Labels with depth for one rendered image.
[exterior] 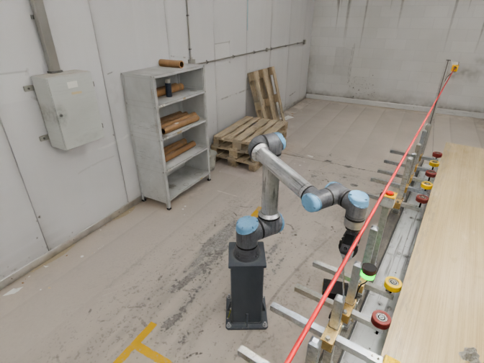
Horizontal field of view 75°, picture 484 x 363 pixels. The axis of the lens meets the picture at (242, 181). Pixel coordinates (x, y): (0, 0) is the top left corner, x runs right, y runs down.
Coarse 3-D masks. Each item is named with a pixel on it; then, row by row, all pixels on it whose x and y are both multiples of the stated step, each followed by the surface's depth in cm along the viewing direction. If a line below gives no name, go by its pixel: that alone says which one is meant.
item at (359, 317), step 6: (300, 288) 160; (306, 288) 160; (306, 294) 158; (312, 294) 156; (318, 294) 156; (318, 300) 155; (330, 300) 153; (330, 306) 152; (354, 312) 147; (354, 318) 146; (360, 318) 144; (366, 318) 144; (366, 324) 144; (372, 324) 141; (378, 330) 141
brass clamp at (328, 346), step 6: (342, 324) 130; (330, 330) 126; (336, 330) 126; (324, 336) 124; (330, 336) 124; (336, 336) 124; (324, 342) 122; (330, 342) 121; (324, 348) 124; (330, 348) 122
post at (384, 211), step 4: (384, 208) 175; (388, 208) 174; (384, 212) 176; (380, 216) 178; (384, 216) 177; (380, 220) 179; (384, 220) 178; (380, 224) 180; (384, 224) 179; (380, 228) 181; (384, 228) 182; (380, 232) 182; (380, 236) 183; (376, 240) 185; (380, 240) 184; (376, 244) 186; (376, 248) 188; (376, 252) 188; (372, 256) 191; (376, 256) 190; (372, 260) 192
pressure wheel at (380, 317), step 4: (376, 312) 141; (380, 312) 141; (384, 312) 141; (372, 316) 139; (376, 316) 140; (380, 316) 139; (384, 316) 140; (388, 316) 139; (372, 320) 139; (376, 320) 138; (380, 320) 138; (384, 320) 138; (388, 320) 138; (376, 324) 138; (380, 324) 136; (384, 324) 136; (388, 324) 136; (380, 328) 137; (384, 328) 137; (376, 332) 144
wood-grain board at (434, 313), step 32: (448, 160) 290; (480, 160) 290; (448, 192) 237; (480, 192) 237; (448, 224) 202; (480, 224) 202; (416, 256) 175; (448, 256) 175; (480, 256) 175; (416, 288) 154; (448, 288) 154; (480, 288) 154; (416, 320) 138; (448, 320) 138; (480, 320) 138; (384, 352) 125; (416, 352) 125; (448, 352) 125; (480, 352) 125
